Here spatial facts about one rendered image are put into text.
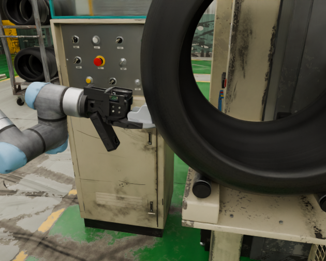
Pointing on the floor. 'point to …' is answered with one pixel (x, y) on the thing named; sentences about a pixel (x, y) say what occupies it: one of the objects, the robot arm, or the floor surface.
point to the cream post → (246, 86)
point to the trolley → (35, 16)
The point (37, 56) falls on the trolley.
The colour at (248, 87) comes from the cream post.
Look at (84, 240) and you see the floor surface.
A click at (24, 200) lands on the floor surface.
